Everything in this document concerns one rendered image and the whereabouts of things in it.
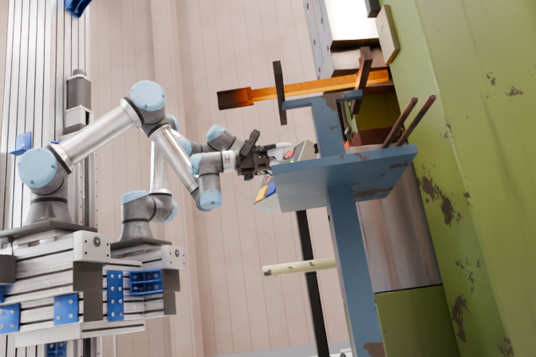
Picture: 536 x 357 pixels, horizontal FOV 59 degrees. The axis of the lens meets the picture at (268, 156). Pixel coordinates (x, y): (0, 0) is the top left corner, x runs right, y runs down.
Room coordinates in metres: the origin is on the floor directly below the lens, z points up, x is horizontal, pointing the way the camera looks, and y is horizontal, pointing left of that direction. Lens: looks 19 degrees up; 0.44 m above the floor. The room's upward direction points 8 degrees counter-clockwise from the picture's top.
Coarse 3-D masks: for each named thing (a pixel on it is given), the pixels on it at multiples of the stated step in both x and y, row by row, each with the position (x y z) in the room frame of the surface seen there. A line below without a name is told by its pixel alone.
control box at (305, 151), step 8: (304, 144) 2.04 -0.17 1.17; (312, 144) 2.06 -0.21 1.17; (288, 152) 2.15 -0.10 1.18; (296, 152) 2.07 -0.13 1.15; (304, 152) 2.03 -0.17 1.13; (312, 152) 2.05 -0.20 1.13; (288, 160) 2.11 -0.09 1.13; (296, 160) 2.03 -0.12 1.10; (264, 176) 2.30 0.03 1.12; (264, 184) 2.24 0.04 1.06; (264, 200) 2.15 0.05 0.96; (272, 200) 2.12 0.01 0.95; (256, 208) 2.24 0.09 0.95; (264, 208) 2.22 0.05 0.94; (272, 208) 2.20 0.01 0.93
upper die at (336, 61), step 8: (336, 48) 1.56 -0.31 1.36; (344, 48) 1.56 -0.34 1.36; (352, 48) 1.57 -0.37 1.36; (360, 48) 1.57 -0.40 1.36; (376, 48) 1.58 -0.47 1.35; (328, 56) 1.59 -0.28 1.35; (336, 56) 1.56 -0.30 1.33; (344, 56) 1.56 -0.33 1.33; (352, 56) 1.56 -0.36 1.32; (360, 56) 1.57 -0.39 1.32; (376, 56) 1.58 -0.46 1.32; (328, 64) 1.61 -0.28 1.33; (336, 64) 1.55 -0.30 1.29; (344, 64) 1.56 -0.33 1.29; (352, 64) 1.56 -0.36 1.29; (376, 64) 1.58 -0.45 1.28; (384, 64) 1.58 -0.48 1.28; (320, 72) 1.73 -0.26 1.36; (328, 72) 1.62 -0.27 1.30; (336, 72) 1.57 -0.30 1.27; (344, 72) 1.58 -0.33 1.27; (352, 72) 1.59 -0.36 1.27; (344, 88) 1.72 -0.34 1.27; (352, 88) 1.73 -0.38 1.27
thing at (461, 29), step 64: (384, 0) 1.34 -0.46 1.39; (448, 0) 1.18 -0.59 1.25; (512, 0) 1.21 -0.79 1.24; (448, 64) 1.17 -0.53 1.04; (512, 64) 1.20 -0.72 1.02; (448, 128) 1.17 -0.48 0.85; (512, 128) 1.19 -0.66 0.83; (448, 192) 1.25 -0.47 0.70; (512, 192) 1.18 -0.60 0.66; (448, 256) 1.34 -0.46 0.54; (512, 256) 1.18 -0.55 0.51; (512, 320) 1.17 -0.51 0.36
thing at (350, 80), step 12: (372, 72) 1.10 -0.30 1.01; (384, 72) 1.10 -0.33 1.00; (288, 84) 1.11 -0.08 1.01; (300, 84) 1.11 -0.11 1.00; (312, 84) 1.11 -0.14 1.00; (324, 84) 1.11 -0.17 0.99; (336, 84) 1.11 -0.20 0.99; (348, 84) 1.12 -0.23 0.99; (228, 96) 1.12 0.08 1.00; (240, 96) 1.12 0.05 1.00; (252, 96) 1.11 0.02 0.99; (264, 96) 1.12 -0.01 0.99; (276, 96) 1.13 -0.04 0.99; (228, 108) 1.14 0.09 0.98
